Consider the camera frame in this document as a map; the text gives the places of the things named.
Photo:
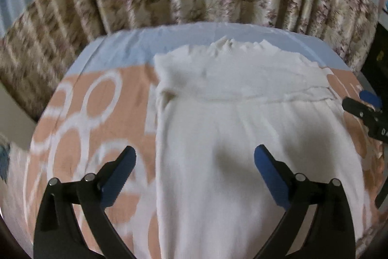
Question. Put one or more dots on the blue cloth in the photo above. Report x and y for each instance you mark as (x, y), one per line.
(3, 162)

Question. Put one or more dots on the light blue bed sheet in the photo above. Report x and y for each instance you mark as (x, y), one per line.
(121, 46)

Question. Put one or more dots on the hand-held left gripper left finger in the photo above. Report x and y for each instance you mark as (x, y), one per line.
(116, 177)

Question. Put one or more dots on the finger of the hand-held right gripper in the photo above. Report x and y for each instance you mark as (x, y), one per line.
(356, 107)
(371, 98)

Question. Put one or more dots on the dark furniture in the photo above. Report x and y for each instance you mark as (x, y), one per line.
(376, 49)

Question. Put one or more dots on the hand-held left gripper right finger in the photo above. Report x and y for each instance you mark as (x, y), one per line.
(271, 177)

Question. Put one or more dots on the white knit sweater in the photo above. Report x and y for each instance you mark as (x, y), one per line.
(212, 140)

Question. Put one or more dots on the orange white printed blanket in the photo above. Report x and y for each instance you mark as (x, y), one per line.
(133, 86)

